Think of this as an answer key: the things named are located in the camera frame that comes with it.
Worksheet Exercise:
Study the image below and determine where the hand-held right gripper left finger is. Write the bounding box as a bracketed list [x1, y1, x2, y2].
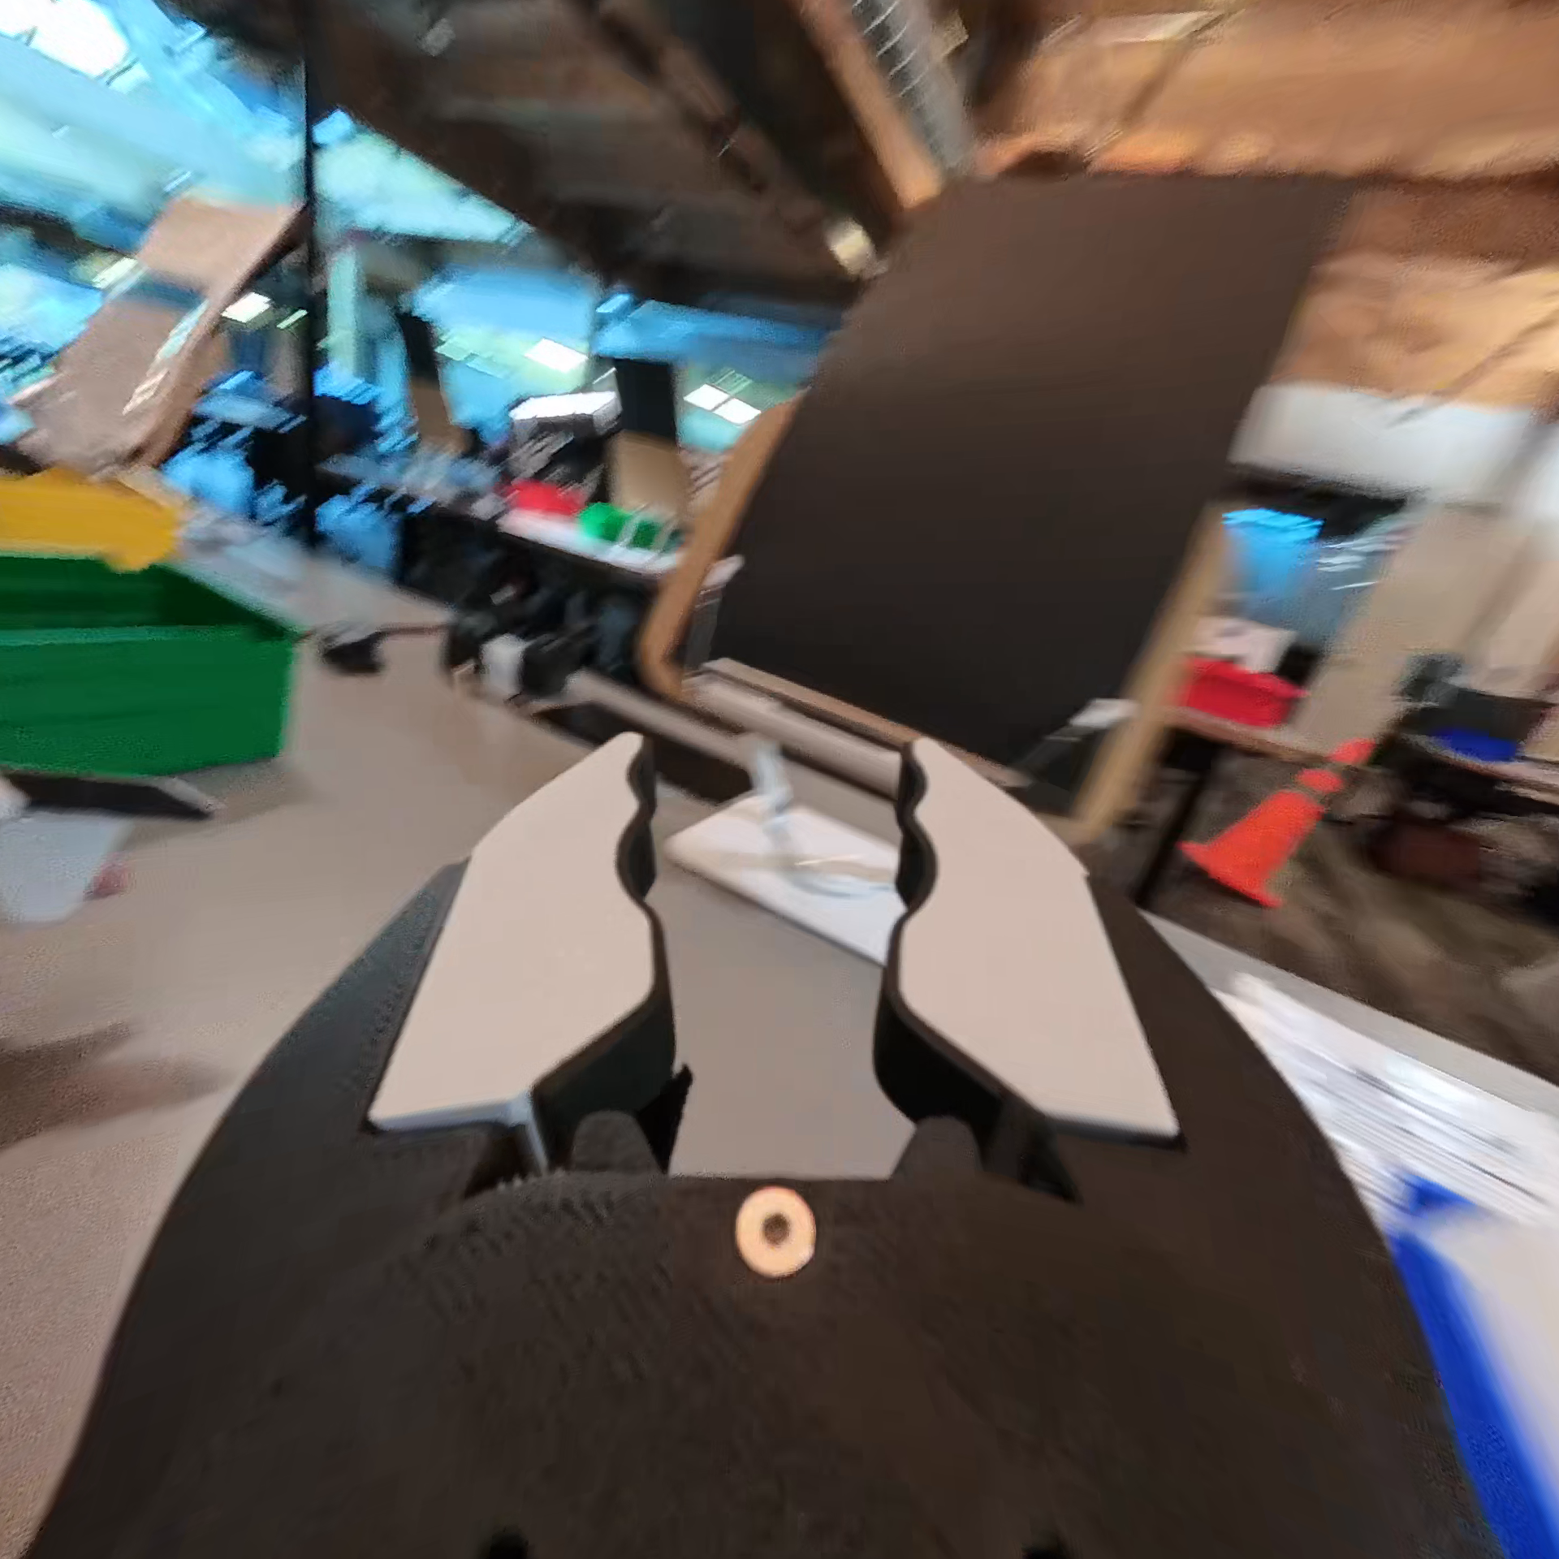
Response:
[368, 732, 680, 1138]

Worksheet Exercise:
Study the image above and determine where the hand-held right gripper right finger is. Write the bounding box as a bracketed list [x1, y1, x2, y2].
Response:
[873, 735, 1185, 1149]

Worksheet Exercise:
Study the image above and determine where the white desk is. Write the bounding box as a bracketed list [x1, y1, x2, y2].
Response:
[0, 524, 1559, 1559]

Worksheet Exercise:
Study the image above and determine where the white stand with flat base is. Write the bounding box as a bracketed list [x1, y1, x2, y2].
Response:
[663, 734, 914, 967]

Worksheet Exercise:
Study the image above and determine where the orange traffic cone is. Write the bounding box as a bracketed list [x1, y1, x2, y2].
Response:
[1177, 735, 1381, 910]

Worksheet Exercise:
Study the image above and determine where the red storage bin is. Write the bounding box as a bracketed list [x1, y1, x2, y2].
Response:
[1172, 656, 1307, 735]

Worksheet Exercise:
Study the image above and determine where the white printed sheet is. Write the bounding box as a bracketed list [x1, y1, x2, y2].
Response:
[1216, 973, 1559, 1225]

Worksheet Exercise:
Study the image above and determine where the small green bin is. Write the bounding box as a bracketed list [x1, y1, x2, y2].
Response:
[576, 500, 682, 554]

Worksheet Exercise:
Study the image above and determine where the green storage bin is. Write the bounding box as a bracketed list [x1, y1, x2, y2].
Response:
[0, 552, 303, 782]

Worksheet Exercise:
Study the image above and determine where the black panel with wooden edge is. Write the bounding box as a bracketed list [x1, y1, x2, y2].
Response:
[637, 175, 1357, 845]

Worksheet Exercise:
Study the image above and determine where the blue storage bin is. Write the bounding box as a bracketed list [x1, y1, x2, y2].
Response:
[1387, 1168, 1559, 1559]

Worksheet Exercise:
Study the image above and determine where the yellow storage bin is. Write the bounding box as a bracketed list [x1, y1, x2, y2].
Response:
[0, 466, 188, 574]

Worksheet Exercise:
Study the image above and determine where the brown cardboard box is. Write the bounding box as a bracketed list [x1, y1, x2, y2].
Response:
[10, 194, 309, 479]

